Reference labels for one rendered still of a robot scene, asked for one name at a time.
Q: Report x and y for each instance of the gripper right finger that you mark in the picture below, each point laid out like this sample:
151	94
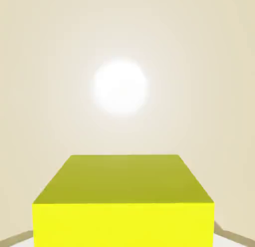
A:
223	241

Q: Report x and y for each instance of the small yellow cube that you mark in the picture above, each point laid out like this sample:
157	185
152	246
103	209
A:
123	211

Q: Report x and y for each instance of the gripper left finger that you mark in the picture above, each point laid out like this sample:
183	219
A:
25	242

